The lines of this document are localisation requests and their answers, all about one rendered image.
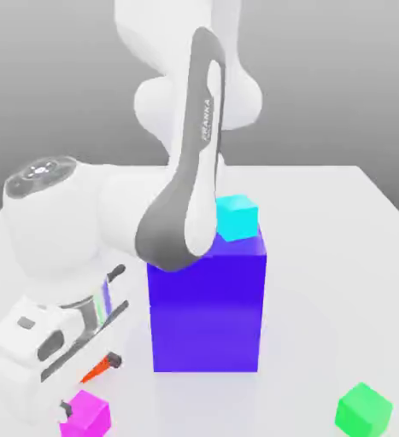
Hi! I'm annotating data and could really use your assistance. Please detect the small magenta cube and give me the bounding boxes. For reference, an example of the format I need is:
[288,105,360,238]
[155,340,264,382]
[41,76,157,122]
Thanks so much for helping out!
[59,389,112,437]

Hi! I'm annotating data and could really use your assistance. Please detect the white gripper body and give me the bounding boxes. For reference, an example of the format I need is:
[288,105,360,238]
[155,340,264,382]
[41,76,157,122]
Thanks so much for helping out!
[0,299,132,427]

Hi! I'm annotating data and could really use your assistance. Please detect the large blue box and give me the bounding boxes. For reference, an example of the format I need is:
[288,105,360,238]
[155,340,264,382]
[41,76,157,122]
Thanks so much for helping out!
[146,223,268,374]

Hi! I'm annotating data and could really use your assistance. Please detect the small cyan cube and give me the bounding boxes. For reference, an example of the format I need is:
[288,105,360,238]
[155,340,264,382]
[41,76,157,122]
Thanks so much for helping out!
[214,195,260,243]

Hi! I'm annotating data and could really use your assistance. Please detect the small green cube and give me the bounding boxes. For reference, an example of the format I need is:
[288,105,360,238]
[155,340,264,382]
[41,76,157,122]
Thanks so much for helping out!
[334,382,394,437]

